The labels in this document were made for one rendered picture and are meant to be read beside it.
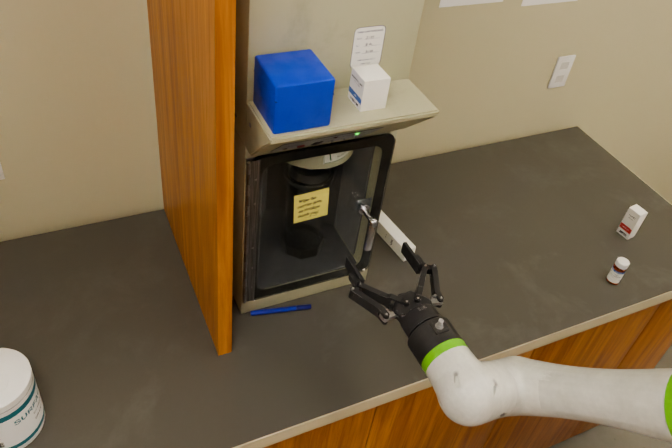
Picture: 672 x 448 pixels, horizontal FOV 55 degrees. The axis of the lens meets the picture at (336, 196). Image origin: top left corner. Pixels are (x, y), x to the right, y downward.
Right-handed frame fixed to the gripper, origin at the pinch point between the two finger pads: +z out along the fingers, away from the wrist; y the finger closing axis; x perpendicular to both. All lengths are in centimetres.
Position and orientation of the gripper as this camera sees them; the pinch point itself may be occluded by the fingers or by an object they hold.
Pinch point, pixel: (378, 257)
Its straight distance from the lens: 136.2
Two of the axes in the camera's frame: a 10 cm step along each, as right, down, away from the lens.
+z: -4.1, -6.3, 6.6
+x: -1.1, 7.5, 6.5
